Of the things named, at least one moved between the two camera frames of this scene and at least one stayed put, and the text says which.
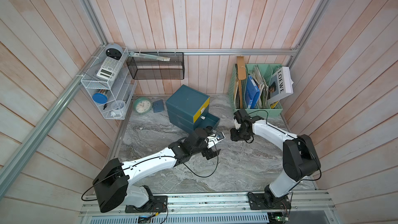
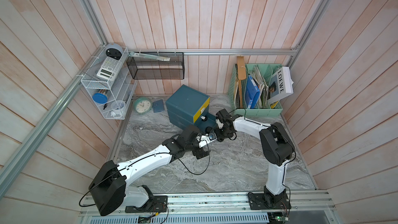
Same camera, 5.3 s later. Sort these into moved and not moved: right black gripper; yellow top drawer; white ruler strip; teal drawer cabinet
Moved: right black gripper
Not moved: teal drawer cabinet; white ruler strip; yellow top drawer
